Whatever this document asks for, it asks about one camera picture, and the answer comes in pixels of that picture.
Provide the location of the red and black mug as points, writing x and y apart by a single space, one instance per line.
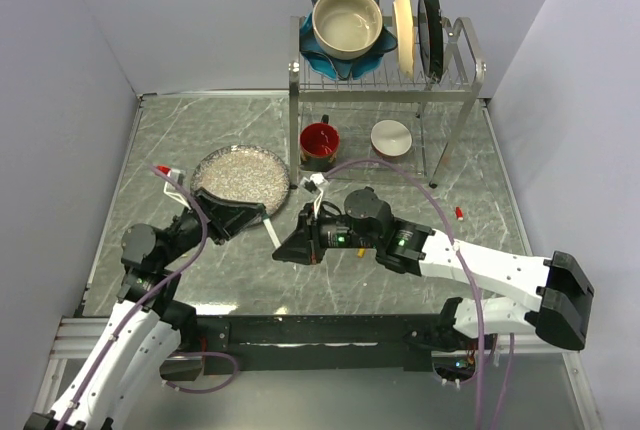
319 143

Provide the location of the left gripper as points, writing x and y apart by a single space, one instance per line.
232 217

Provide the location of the steel dish rack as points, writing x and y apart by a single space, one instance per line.
464 74

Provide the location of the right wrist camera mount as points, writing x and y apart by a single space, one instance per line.
315 184

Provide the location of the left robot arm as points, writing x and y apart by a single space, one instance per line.
147 325

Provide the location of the speckled ceramic plate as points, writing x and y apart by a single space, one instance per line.
244 173

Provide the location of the cream plate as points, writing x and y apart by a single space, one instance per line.
403 26

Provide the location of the black plate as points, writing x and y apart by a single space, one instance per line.
431 39

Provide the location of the small white bowl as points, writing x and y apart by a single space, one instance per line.
391 139

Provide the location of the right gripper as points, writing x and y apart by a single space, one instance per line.
304 244

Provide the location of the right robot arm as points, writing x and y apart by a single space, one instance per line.
548 297

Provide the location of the black base bar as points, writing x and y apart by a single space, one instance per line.
327 342

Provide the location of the beige ceramic bowl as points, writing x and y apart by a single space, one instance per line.
346 29

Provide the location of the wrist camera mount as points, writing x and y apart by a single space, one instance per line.
315 184
177 176

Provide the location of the blue flower-shaped bowl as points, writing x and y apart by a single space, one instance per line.
337 69

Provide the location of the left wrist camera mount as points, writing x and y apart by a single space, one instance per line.
177 176

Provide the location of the white pen green tip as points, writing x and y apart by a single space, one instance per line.
271 232

